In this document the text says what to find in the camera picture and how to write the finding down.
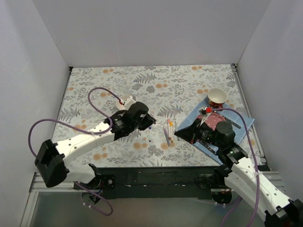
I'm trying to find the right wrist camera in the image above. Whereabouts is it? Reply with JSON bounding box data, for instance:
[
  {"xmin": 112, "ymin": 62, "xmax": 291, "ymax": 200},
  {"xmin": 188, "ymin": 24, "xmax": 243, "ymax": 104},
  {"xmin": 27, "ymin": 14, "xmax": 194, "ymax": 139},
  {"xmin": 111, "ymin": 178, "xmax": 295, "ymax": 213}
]
[{"xmin": 198, "ymin": 107, "xmax": 212, "ymax": 126}]

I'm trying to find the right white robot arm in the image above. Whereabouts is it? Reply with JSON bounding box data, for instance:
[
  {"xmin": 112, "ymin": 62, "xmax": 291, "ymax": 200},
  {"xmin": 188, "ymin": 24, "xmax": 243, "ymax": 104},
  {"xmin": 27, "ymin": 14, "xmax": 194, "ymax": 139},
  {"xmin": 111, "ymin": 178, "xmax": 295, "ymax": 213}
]
[{"xmin": 174, "ymin": 119, "xmax": 303, "ymax": 227}]

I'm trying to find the floral tablecloth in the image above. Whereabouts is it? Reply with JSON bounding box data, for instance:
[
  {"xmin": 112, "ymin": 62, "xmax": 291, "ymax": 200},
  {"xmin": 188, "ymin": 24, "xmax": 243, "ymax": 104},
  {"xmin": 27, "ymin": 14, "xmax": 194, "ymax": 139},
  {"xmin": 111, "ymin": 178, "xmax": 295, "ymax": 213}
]
[{"xmin": 52, "ymin": 65, "xmax": 246, "ymax": 167}]

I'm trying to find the black handled fork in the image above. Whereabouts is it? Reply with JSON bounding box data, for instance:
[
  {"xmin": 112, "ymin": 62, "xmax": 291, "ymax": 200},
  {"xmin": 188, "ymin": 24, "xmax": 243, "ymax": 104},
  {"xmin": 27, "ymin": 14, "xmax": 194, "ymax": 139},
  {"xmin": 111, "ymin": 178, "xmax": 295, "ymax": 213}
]
[{"xmin": 198, "ymin": 140, "xmax": 217, "ymax": 156}]

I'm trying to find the pink dotted plate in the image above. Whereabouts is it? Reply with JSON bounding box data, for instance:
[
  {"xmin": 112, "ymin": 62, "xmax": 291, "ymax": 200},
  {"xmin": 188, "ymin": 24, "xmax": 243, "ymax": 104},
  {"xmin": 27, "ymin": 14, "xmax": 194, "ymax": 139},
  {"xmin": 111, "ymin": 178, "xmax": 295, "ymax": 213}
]
[{"xmin": 205, "ymin": 113, "xmax": 225, "ymax": 131}]

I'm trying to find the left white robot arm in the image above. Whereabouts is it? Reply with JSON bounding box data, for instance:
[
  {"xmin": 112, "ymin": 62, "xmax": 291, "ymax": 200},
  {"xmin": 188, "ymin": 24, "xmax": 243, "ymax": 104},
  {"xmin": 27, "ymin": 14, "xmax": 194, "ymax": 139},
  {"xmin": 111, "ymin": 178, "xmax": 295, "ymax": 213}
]
[{"xmin": 35, "ymin": 102, "xmax": 156, "ymax": 189}]

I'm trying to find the red and white cup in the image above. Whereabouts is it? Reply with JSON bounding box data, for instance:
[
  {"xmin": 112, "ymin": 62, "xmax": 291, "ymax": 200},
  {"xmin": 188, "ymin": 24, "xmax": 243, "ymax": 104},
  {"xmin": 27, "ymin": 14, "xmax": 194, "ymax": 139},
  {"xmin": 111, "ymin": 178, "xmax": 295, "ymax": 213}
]
[{"xmin": 207, "ymin": 87, "xmax": 228, "ymax": 108}]

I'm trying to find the yellow marker pen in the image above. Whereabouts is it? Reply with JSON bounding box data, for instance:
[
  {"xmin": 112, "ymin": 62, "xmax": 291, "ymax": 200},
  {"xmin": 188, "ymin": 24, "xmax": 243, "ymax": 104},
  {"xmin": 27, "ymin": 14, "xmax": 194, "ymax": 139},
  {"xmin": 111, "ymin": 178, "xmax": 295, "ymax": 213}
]
[{"xmin": 169, "ymin": 121, "xmax": 174, "ymax": 142}]

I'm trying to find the blue checked cloth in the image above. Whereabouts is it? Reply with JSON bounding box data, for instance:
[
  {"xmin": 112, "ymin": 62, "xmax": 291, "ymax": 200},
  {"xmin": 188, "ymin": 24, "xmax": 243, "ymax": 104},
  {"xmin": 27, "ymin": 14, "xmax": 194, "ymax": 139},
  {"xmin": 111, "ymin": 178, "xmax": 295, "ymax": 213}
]
[{"xmin": 178, "ymin": 97, "xmax": 246, "ymax": 165}]

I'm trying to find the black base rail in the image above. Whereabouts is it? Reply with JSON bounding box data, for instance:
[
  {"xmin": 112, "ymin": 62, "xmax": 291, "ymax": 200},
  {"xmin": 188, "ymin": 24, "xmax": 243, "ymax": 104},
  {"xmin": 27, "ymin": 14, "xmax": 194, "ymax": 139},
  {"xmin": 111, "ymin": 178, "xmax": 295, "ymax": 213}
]
[{"xmin": 73, "ymin": 165, "xmax": 244, "ymax": 201}]

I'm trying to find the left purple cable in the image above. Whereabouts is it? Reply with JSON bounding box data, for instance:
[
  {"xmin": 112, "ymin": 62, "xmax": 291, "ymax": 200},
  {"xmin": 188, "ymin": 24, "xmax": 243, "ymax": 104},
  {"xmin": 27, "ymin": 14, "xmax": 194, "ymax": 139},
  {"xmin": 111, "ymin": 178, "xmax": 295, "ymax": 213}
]
[{"xmin": 28, "ymin": 87, "xmax": 124, "ymax": 158}]

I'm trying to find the cream bowl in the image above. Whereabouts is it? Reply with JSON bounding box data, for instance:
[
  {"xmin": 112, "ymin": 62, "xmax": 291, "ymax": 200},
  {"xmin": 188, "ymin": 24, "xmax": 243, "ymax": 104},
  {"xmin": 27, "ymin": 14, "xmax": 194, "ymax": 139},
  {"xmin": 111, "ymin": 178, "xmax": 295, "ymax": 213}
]
[{"xmin": 116, "ymin": 96, "xmax": 137, "ymax": 111}]

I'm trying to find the blue marker pen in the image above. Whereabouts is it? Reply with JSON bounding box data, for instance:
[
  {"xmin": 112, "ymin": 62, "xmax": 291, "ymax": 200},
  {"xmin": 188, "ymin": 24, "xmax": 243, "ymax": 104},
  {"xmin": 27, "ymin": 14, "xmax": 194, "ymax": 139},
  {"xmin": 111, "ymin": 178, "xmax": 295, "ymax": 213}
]
[{"xmin": 149, "ymin": 126, "xmax": 152, "ymax": 142}]

